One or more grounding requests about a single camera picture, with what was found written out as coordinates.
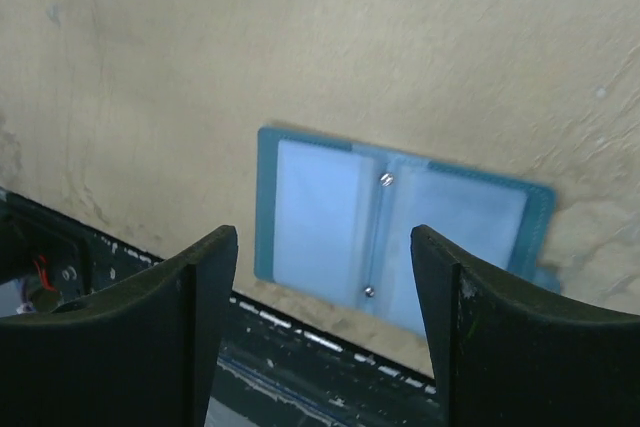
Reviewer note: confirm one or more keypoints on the blue leather card holder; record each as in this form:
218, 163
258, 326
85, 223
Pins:
334, 218

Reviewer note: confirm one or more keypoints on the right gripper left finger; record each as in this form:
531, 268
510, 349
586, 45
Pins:
142, 352

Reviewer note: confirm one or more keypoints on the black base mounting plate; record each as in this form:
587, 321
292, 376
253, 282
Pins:
273, 370

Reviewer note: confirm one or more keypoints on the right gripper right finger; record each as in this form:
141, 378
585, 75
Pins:
506, 352

